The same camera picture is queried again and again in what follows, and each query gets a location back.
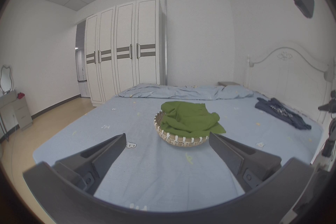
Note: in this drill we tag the white framed table mirror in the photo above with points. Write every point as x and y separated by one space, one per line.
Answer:
5 80

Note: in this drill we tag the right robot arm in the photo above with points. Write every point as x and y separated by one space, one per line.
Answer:
328 148

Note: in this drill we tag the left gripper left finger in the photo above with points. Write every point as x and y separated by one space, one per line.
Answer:
102 162

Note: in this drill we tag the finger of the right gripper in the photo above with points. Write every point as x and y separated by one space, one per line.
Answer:
329 108

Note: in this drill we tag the white wardrobe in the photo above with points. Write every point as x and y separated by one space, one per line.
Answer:
123 47

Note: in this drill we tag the grey dressing table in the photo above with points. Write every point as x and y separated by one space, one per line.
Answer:
7 98

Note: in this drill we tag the bed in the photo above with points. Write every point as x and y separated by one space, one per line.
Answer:
131 125

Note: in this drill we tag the grey bedside table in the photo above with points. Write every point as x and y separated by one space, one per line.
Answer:
228 83

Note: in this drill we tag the green shorts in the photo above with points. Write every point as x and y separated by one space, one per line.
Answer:
191 118

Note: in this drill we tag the pale blue quilt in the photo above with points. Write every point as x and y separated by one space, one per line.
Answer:
183 91

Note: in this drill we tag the small red item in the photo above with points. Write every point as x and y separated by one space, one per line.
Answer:
21 95

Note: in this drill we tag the dark blue printed T-shirt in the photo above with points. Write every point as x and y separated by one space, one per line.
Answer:
283 112

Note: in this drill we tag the grey chest of drawers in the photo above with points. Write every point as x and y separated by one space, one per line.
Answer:
23 112

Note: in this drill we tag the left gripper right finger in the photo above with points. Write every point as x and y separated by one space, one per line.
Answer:
231 157

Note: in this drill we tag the round woven basket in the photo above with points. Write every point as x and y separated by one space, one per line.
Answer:
178 139

